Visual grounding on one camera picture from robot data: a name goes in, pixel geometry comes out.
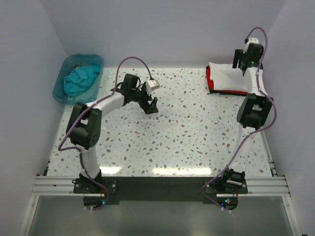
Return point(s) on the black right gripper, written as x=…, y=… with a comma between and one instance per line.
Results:
x=237, y=55

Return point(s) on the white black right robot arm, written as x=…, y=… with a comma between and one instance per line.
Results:
x=252, y=113

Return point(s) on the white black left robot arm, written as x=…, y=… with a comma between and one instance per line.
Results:
x=84, y=126

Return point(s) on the aluminium frame rail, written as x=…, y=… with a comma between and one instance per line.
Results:
x=63, y=186

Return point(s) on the teal plastic bin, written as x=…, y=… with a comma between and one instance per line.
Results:
x=68, y=65

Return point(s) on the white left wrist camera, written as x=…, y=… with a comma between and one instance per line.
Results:
x=152, y=85

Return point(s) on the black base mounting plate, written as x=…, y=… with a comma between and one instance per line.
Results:
x=105, y=198

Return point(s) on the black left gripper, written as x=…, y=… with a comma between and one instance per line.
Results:
x=147, y=108

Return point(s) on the white t shirt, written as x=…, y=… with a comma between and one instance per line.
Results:
x=227, y=78

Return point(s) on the teal crumpled t shirt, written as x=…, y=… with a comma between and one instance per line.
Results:
x=80, y=79

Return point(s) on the red folded t shirt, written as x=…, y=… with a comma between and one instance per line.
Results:
x=211, y=83

